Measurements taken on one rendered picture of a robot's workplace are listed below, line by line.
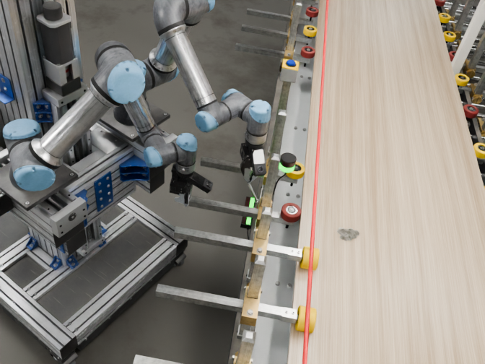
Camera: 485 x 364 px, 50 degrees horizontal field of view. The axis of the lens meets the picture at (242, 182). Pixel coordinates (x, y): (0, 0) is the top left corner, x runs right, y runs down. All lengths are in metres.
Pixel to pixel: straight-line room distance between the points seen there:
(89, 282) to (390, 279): 1.44
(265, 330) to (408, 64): 1.80
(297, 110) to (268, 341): 1.48
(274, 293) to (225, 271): 0.83
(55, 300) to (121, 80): 1.37
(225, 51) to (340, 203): 2.75
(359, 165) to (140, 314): 1.34
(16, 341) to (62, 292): 0.33
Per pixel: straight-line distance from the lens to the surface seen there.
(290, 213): 2.07
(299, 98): 3.17
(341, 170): 2.32
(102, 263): 2.74
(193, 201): 2.12
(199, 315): 2.81
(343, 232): 2.06
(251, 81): 4.34
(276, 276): 2.23
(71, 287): 2.68
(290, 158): 1.95
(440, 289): 2.06
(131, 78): 1.59
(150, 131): 1.95
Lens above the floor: 2.42
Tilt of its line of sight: 45 degrees down
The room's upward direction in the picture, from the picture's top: 9 degrees clockwise
